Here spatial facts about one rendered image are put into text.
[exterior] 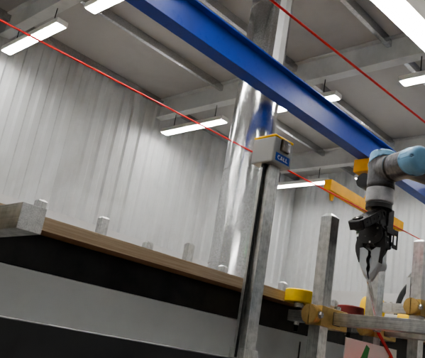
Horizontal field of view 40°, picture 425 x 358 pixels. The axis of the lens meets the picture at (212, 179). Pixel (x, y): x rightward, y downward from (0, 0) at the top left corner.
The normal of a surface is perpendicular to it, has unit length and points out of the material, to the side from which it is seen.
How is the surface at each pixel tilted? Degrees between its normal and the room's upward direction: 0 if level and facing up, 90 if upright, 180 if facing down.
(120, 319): 90
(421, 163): 90
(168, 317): 90
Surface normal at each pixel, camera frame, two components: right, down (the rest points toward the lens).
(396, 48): -0.67, -0.33
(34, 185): 0.72, -0.08
